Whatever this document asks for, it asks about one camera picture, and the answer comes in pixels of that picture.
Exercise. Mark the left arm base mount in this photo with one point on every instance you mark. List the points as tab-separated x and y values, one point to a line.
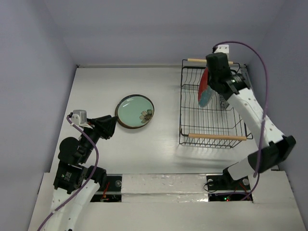
111	192

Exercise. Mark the dark teal blossom plate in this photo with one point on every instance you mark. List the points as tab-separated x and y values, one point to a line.
116	113

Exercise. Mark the grey tree pattern plate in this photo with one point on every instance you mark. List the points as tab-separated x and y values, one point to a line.
223	103

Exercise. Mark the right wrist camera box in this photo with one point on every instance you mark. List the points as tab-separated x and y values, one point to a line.
223	48

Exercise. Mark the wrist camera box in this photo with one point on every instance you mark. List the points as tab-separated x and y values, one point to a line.
79	117
223	48

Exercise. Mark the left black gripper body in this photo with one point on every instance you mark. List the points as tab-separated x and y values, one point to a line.
95	133

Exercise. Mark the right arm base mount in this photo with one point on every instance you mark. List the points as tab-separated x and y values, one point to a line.
220	190

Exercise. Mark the aluminium rail right side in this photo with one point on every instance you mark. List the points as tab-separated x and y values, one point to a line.
250	81

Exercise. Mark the silver foil strip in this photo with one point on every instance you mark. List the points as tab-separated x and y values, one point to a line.
163	188

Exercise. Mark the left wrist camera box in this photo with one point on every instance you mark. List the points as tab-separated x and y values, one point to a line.
79	117

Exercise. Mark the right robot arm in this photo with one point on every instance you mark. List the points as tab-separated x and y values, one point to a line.
273	146

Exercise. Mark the black wire dish rack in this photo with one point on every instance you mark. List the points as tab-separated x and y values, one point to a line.
208	127

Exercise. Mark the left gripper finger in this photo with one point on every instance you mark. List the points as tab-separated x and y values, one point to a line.
107	125
95	123

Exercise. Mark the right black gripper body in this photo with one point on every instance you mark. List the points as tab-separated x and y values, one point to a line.
211	80

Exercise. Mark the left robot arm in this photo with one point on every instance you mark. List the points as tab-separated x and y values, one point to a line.
78	176

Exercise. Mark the red and teal plate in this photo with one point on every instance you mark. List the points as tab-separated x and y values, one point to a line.
205	93

